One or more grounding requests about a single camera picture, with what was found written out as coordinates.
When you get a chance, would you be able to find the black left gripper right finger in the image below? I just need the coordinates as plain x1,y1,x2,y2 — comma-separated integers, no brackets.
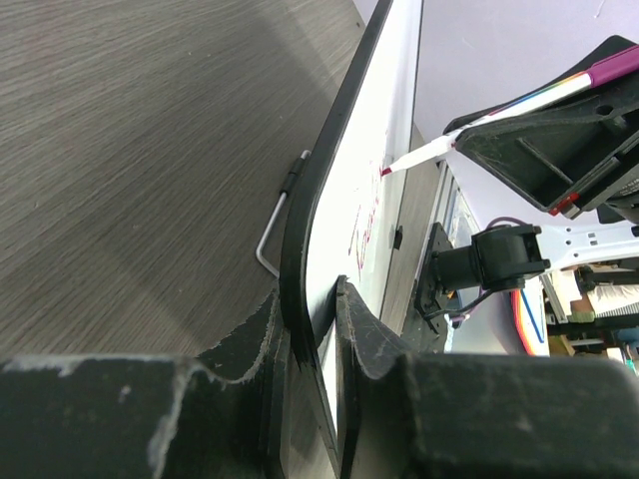
335,277,638,478

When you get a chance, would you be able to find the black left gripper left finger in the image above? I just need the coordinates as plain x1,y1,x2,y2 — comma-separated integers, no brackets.
1,292,291,478

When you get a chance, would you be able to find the white marker purple cap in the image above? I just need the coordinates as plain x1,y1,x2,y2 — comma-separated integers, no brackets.
380,45,638,178

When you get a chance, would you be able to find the white whiteboard black frame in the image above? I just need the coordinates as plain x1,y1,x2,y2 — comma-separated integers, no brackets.
280,1,423,468

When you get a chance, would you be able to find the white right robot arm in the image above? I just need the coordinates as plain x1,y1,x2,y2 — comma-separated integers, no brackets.
413,73,638,322

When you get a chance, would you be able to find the metal whiteboard stand wire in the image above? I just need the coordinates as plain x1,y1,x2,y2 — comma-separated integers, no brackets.
255,149,314,278

